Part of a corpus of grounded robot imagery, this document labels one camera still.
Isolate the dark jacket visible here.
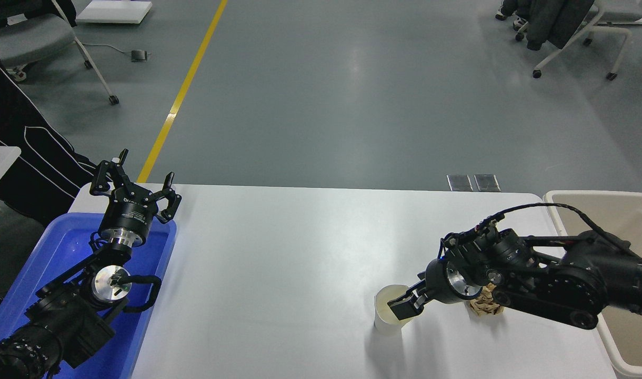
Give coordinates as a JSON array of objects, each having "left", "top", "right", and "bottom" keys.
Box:
[{"left": 526, "top": 0, "right": 595, "bottom": 52}]

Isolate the blue plastic tray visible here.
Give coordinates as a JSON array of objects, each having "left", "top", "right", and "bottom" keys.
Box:
[{"left": 0, "top": 212, "right": 177, "bottom": 379}]

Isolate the grey office chair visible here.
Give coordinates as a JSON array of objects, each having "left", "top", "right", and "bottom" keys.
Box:
[{"left": 0, "top": 0, "right": 120, "bottom": 106}]

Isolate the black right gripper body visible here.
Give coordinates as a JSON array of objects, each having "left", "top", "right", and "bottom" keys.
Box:
[{"left": 425, "top": 258, "right": 458, "bottom": 305}]

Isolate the white paper cup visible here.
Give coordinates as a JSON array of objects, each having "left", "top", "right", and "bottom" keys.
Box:
[{"left": 374, "top": 284, "right": 417, "bottom": 337}]

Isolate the white frame office chair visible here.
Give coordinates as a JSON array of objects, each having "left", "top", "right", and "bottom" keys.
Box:
[{"left": 515, "top": 0, "right": 642, "bottom": 81}]

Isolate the large pale plastic bin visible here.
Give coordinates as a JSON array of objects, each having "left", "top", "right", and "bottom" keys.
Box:
[{"left": 543, "top": 191, "right": 642, "bottom": 379}]

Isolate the white flat platform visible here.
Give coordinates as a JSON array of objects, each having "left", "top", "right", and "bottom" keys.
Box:
[{"left": 76, "top": 0, "right": 153, "bottom": 25}]

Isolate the person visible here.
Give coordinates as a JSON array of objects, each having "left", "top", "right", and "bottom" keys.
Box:
[
  {"left": 495, "top": 0, "right": 529, "bottom": 29},
  {"left": 0, "top": 21, "right": 99, "bottom": 228}
]

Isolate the crumpled tan paper ball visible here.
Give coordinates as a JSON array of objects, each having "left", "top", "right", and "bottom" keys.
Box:
[{"left": 468, "top": 283, "right": 506, "bottom": 317}]

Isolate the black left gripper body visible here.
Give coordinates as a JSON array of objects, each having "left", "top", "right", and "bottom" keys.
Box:
[{"left": 98, "top": 191, "right": 159, "bottom": 236}]

